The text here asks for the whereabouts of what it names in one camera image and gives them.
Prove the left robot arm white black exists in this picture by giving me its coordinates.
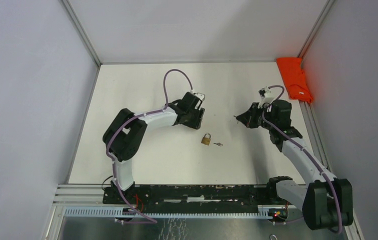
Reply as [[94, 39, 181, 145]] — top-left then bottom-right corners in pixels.
[[102, 91, 205, 204]]

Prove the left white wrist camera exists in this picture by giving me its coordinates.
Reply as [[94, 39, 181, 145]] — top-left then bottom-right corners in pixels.
[[191, 92, 206, 104]]

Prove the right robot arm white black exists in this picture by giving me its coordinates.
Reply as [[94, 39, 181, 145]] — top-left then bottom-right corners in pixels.
[[235, 99, 354, 233]]

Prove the orange folded cloth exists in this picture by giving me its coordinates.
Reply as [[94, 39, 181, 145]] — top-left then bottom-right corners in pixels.
[[276, 57, 314, 104]]

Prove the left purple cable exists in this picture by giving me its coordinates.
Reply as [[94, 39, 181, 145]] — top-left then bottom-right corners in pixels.
[[105, 68, 195, 225]]

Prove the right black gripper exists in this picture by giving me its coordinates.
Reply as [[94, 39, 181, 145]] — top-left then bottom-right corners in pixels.
[[236, 102, 276, 131]]

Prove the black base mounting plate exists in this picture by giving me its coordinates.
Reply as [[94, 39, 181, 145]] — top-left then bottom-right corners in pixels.
[[102, 184, 287, 214]]

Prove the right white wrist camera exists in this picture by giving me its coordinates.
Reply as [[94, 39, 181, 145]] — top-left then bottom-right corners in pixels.
[[258, 87, 276, 108]]

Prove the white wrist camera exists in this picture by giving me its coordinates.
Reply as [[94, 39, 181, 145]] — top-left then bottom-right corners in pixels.
[[191, 92, 206, 104], [258, 87, 276, 108]]

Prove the small brass padlock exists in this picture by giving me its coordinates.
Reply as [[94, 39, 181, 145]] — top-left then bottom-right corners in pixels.
[[201, 133, 211, 146]]

